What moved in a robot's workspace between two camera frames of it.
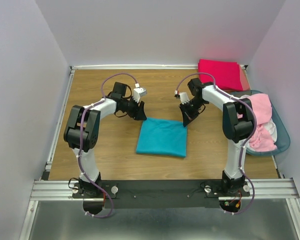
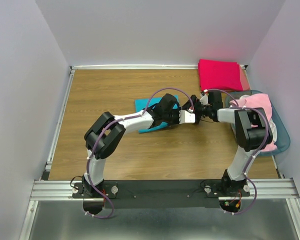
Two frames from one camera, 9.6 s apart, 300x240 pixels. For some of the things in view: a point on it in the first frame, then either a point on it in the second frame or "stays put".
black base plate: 161,193 stays put
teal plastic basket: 283,137 stays put
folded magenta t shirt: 227,74 stays put
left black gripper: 138,112 to 177,111
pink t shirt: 261,140 stays put
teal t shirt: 162,136 to 140,105
